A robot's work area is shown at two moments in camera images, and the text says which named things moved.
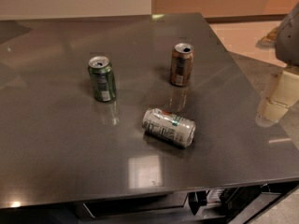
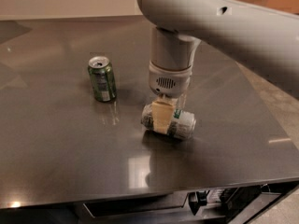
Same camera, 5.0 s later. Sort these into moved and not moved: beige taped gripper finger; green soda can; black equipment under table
Moved: beige taped gripper finger
Not moved: black equipment under table; green soda can
